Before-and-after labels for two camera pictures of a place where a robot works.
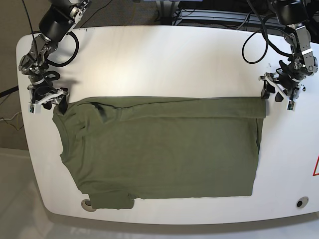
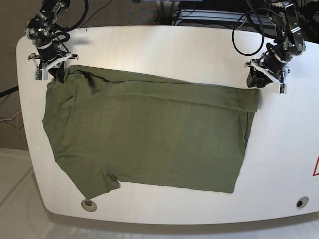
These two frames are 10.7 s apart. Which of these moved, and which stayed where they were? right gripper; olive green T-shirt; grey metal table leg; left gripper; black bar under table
Moved: right gripper; left gripper; olive green T-shirt
Stayed: black bar under table; grey metal table leg
